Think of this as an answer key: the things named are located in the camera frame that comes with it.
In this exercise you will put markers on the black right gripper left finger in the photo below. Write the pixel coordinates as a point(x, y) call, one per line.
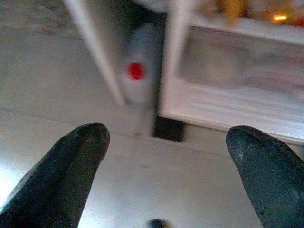
point(54, 180)

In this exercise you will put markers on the black fridge foot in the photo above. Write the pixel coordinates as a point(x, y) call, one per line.
point(168, 129)

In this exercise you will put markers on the white fridge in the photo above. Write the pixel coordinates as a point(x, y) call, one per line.
point(213, 107)

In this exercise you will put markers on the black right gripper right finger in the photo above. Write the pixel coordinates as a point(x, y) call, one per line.
point(273, 180)

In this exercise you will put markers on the white jug with red cap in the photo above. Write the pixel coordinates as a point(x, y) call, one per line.
point(140, 88)

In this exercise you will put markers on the clear crisper drawer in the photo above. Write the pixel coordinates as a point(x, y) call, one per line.
point(237, 59)

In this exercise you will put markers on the white side panel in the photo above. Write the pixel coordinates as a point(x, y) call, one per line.
point(95, 47)

